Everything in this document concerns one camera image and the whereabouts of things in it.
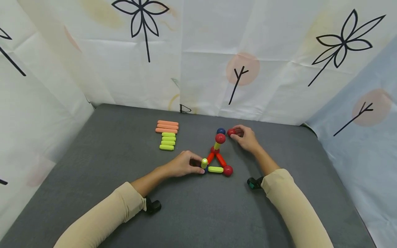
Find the person's left hand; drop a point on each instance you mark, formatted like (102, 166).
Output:
(178, 166)

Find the person's right hand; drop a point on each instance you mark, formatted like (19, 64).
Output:
(248, 140)

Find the person's left thumb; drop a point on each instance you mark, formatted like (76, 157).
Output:
(198, 169)

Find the person's right thumb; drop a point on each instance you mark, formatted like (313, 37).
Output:
(234, 137)

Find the person's right index finger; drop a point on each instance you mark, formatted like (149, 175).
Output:
(239, 128)

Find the person's left index finger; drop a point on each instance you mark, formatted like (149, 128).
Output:
(194, 156)

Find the red ball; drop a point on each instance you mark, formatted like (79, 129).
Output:
(231, 132)
(228, 170)
(214, 150)
(220, 138)

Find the green magnetic stick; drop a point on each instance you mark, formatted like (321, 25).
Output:
(168, 134)
(204, 163)
(215, 169)
(169, 138)
(167, 147)
(217, 146)
(168, 143)

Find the person's right forearm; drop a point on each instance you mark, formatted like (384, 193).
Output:
(288, 196)

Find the person's left forearm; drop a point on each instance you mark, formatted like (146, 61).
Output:
(114, 210)

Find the red magnetic stick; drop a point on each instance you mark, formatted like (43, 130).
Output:
(220, 159)
(210, 157)

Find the orange magnetic stick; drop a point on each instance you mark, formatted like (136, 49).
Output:
(167, 123)
(167, 126)
(166, 130)

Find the black wrist band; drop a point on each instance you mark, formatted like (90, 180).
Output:
(254, 183)
(153, 205)

